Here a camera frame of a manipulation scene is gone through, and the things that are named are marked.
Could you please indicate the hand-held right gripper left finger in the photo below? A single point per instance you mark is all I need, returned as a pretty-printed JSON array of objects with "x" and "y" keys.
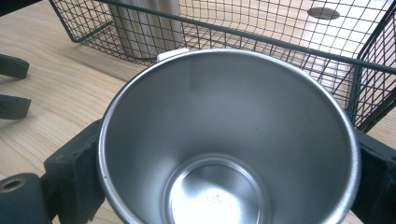
[{"x": 74, "y": 174}]

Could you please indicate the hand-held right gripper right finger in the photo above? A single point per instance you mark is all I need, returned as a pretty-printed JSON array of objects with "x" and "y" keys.
[{"x": 378, "y": 180}]

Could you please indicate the stainless steel tumbler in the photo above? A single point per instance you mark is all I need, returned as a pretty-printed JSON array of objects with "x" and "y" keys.
[{"x": 146, "y": 28}]

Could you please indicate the round grey table grommet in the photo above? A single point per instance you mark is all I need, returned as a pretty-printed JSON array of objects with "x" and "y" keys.
[{"x": 323, "y": 13}]

